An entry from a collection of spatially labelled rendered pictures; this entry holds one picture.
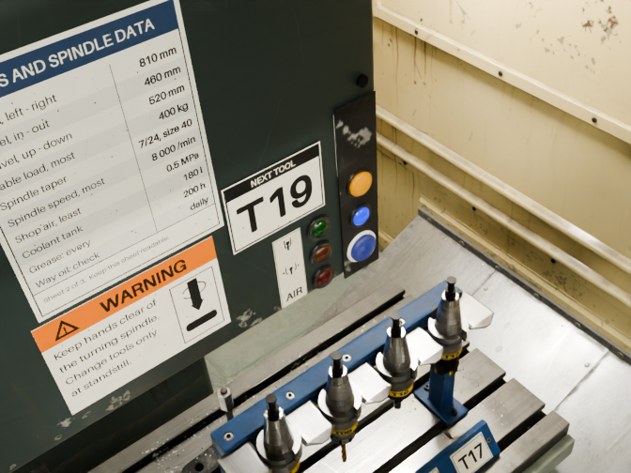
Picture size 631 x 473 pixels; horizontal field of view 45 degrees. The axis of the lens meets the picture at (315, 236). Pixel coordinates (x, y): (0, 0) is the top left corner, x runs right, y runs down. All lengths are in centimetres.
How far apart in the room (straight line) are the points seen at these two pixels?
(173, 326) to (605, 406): 119
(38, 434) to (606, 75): 108
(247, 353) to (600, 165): 103
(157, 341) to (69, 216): 16
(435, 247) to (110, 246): 141
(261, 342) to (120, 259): 149
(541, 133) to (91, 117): 116
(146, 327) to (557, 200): 112
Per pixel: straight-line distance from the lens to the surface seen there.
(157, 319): 64
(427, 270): 189
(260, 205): 63
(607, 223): 156
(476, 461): 144
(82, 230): 56
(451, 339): 121
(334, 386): 109
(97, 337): 62
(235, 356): 204
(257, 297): 70
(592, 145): 149
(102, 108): 52
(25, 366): 61
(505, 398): 155
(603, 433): 168
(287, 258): 69
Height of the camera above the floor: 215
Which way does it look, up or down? 42 degrees down
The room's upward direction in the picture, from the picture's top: 5 degrees counter-clockwise
